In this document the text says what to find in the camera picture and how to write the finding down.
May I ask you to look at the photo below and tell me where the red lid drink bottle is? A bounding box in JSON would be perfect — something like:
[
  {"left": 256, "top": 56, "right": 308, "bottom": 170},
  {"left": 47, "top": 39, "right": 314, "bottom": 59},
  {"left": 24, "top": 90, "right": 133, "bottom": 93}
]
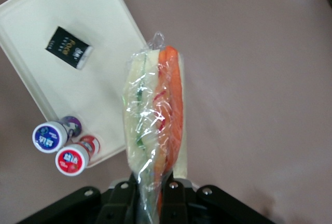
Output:
[{"left": 54, "top": 134, "right": 101, "bottom": 177}]

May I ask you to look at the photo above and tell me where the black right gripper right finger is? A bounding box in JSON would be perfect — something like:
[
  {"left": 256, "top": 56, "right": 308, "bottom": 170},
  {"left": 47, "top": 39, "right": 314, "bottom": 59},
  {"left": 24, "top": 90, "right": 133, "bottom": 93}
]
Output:
[{"left": 157, "top": 179, "right": 201, "bottom": 224}]

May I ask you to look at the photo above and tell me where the blue lid drink bottle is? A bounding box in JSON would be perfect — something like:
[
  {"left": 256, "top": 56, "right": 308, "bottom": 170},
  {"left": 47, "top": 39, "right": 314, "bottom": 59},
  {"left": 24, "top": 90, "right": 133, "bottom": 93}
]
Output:
[{"left": 32, "top": 115, "right": 84, "bottom": 154}]

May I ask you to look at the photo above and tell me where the small black box gold print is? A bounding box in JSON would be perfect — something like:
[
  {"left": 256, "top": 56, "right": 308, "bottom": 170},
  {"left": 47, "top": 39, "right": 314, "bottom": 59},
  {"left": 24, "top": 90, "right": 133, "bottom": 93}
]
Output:
[{"left": 44, "top": 25, "right": 94, "bottom": 70}]

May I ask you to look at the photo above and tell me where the plastic sandwich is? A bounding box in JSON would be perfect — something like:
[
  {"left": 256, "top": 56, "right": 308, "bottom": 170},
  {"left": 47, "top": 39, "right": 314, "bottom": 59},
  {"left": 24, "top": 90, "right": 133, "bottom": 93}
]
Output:
[{"left": 121, "top": 32, "right": 188, "bottom": 224}]

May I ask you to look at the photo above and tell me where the cream plastic tray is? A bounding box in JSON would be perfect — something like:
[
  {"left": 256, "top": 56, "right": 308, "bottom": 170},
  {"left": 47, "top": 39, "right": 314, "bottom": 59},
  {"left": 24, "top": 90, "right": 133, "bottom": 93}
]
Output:
[{"left": 0, "top": 0, "right": 149, "bottom": 169}]

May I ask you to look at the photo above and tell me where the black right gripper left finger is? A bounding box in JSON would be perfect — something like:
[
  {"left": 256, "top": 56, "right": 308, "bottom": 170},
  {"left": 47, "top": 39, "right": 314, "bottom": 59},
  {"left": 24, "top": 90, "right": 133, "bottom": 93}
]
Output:
[{"left": 95, "top": 179, "right": 141, "bottom": 224}]

